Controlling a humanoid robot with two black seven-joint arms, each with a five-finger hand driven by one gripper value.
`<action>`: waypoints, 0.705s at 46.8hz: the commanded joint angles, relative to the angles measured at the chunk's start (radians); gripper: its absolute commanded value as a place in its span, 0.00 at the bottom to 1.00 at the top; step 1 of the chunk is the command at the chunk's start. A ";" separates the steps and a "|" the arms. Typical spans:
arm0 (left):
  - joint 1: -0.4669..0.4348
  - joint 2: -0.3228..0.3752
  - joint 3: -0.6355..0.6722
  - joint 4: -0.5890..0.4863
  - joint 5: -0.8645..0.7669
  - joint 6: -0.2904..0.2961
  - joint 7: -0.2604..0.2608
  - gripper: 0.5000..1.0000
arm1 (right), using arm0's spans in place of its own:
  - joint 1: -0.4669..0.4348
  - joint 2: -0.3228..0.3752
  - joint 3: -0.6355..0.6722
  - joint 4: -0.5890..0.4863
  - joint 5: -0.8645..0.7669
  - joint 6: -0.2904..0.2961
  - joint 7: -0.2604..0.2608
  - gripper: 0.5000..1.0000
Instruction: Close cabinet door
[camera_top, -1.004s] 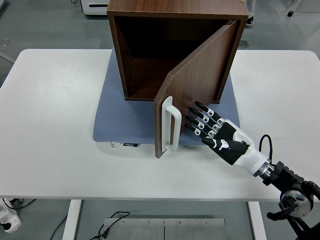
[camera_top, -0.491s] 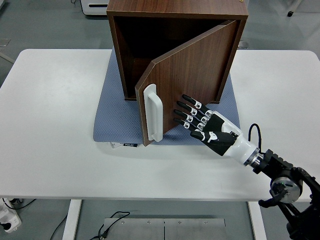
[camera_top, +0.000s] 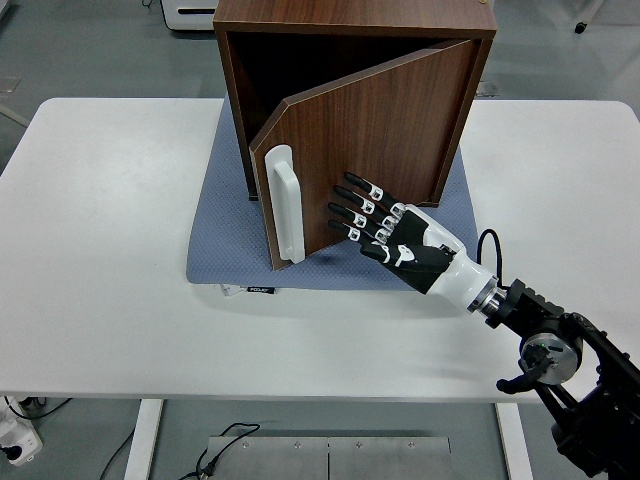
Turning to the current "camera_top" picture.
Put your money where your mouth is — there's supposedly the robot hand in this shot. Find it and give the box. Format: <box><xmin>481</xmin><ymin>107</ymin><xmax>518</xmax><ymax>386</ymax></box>
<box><xmin>327</xmin><ymin>172</ymin><xmax>496</xmax><ymax>312</ymax></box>

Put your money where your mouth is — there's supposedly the brown wooden cabinet door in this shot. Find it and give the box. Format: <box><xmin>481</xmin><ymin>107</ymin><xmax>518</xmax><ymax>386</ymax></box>
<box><xmin>248</xmin><ymin>38</ymin><xmax>476</xmax><ymax>272</ymax></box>

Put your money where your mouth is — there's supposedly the brown wooden cabinet body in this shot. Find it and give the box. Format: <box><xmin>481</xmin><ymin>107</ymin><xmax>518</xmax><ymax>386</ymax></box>
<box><xmin>213</xmin><ymin>0</ymin><xmax>498</xmax><ymax>209</ymax></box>

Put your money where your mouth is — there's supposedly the white table leg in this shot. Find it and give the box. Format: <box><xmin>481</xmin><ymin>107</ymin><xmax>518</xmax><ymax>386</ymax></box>
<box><xmin>123</xmin><ymin>398</ymin><xmax>165</xmax><ymax>480</ymax></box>
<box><xmin>495</xmin><ymin>402</ymin><xmax>534</xmax><ymax>480</ymax></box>

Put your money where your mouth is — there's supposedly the grey metal plate with screws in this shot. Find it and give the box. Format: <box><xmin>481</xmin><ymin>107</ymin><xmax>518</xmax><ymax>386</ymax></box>
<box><xmin>206</xmin><ymin>435</ymin><xmax>330</xmax><ymax>480</ymax></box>
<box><xmin>328</xmin><ymin>436</ymin><xmax>453</xmax><ymax>480</ymax></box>

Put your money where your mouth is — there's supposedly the blue-grey textured mat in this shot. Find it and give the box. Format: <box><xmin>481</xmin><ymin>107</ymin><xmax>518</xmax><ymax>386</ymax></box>
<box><xmin>185</xmin><ymin>99</ymin><xmax>477</xmax><ymax>292</ymax></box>

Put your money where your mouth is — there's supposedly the white box appliance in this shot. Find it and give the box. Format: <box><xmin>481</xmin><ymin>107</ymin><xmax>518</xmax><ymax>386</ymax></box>
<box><xmin>160</xmin><ymin>0</ymin><xmax>221</xmax><ymax>34</ymax></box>

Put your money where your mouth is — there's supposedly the white power strip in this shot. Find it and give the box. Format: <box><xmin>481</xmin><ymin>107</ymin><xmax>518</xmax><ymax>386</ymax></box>
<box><xmin>0</xmin><ymin>396</ymin><xmax>45</xmax><ymax>467</ymax></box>

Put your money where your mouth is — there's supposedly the white cabinet door handle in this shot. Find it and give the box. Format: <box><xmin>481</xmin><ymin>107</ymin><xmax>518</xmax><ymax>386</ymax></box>
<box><xmin>263</xmin><ymin>144</ymin><xmax>306</xmax><ymax>264</ymax></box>

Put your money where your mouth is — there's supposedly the black cable with plug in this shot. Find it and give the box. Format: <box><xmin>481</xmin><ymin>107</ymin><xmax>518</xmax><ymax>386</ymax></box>
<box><xmin>182</xmin><ymin>423</ymin><xmax>262</xmax><ymax>480</ymax></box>

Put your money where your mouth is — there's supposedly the thin black floor cable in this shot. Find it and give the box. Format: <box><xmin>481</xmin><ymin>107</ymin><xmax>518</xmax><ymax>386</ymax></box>
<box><xmin>98</xmin><ymin>428</ymin><xmax>137</xmax><ymax>480</ymax></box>

